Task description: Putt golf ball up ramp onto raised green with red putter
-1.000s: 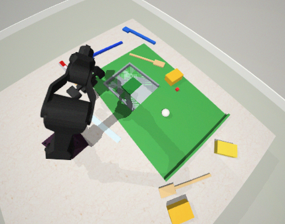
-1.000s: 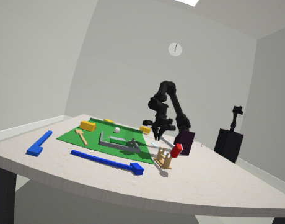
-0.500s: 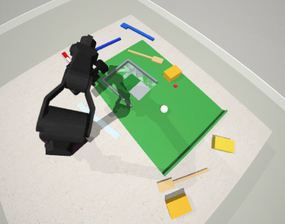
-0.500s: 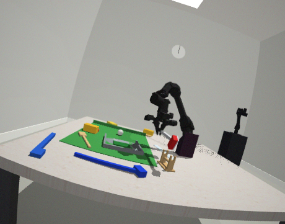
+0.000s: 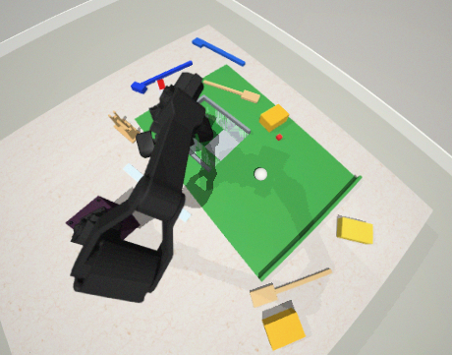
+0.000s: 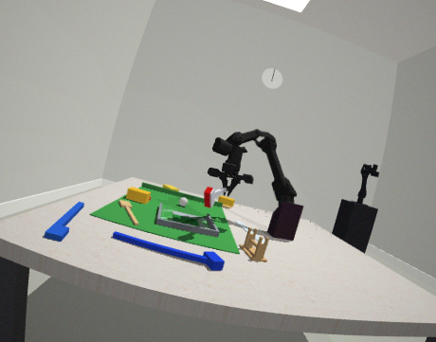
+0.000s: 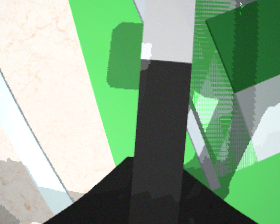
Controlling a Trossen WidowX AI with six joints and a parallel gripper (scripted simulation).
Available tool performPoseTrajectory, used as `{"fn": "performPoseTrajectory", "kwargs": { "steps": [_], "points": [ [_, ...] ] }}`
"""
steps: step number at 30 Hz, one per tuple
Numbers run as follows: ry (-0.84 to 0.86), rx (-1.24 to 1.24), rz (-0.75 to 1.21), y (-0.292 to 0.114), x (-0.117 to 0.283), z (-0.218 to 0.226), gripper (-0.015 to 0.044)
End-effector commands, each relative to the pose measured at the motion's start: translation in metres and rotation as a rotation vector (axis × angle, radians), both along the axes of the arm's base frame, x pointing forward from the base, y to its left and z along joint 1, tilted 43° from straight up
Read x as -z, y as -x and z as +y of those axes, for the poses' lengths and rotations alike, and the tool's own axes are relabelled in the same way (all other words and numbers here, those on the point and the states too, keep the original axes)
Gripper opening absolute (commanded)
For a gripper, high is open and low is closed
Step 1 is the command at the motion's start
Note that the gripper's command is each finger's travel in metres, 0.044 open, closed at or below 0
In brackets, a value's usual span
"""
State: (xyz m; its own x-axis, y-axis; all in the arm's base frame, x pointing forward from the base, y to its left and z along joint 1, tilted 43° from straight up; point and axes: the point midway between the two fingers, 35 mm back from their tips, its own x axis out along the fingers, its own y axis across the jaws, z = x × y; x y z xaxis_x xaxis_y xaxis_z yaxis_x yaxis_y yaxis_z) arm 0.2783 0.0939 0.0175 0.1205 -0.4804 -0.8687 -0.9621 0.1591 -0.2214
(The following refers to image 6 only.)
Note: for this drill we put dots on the white golf ball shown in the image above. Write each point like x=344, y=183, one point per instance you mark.
x=183, y=201

